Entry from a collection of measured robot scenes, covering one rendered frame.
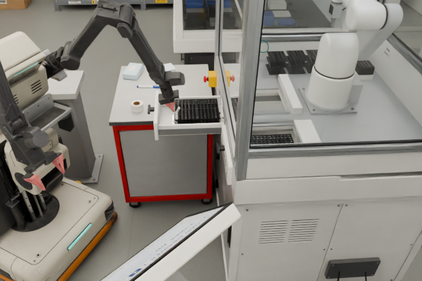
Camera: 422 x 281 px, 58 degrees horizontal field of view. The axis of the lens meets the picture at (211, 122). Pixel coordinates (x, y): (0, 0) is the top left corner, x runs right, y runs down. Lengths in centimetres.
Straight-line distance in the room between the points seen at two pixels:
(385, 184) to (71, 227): 161
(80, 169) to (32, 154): 144
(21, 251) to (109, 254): 50
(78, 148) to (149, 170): 59
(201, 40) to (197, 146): 77
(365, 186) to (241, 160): 55
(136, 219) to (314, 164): 143
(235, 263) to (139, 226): 84
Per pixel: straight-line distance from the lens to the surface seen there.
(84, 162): 283
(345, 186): 167
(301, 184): 160
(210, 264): 240
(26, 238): 235
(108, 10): 148
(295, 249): 196
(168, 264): 100
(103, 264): 247
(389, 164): 166
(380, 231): 202
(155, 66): 170
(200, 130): 187
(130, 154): 231
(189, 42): 265
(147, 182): 246
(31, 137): 140
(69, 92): 246
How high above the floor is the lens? 202
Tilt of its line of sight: 37 degrees down
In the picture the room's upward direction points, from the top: 1 degrees clockwise
